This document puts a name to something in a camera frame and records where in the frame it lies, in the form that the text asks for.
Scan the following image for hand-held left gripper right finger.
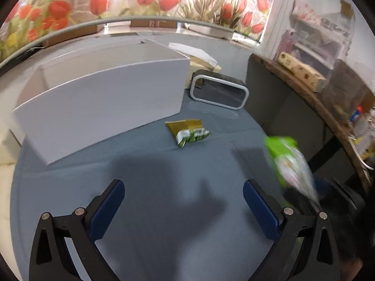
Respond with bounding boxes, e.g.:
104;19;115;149
243;179;342;281

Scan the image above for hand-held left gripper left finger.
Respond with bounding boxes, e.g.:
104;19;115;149
29;179;126;281

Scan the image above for large bright green snack packet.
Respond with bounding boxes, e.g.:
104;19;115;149
264;135;320;206

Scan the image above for white cardboard box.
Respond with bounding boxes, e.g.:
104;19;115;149
12;37;191;166

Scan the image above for dark chair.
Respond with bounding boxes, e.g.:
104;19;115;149
310;178;367;212

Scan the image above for olive green snack packet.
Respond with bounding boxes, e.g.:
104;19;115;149
165;119;212;149

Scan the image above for grey framed rectangular tray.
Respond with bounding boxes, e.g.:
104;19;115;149
190;70;250;111

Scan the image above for wooden side shelf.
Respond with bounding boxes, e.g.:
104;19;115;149
248;54;373;194

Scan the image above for assorted plastic bottles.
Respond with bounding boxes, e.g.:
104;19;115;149
348;105;375;171

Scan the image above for beige patterned long box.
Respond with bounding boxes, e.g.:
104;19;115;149
277;51;326;91

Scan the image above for yellow tissue pack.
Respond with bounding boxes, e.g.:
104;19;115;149
168;42;222;89

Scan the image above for clear plastic storage rack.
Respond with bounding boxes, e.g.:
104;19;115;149
275;0;357;89

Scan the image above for flat white box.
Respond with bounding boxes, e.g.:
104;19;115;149
187;23;235;40

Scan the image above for flat brown cardboard box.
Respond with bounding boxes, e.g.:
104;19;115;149
130;20;181;28

